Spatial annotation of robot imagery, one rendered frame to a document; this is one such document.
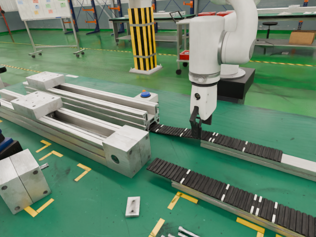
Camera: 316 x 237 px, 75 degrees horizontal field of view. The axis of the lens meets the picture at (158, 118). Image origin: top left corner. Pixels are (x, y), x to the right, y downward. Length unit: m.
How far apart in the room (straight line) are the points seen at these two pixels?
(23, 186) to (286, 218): 0.57
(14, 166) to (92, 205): 0.21
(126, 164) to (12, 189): 0.26
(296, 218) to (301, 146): 0.31
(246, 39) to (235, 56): 0.04
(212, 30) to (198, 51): 0.06
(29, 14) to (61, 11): 0.97
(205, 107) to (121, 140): 0.25
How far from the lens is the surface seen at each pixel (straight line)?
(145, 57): 3.97
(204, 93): 0.57
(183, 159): 0.64
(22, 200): 0.62
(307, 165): 0.66
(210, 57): 0.54
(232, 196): 0.52
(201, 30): 0.53
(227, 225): 0.51
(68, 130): 0.71
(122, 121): 0.79
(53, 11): 6.42
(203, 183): 0.53
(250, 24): 0.52
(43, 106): 0.84
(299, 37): 5.37
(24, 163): 0.61
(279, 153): 0.67
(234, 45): 0.52
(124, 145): 0.56
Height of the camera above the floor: 1.20
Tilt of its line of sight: 30 degrees down
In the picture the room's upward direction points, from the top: 4 degrees counter-clockwise
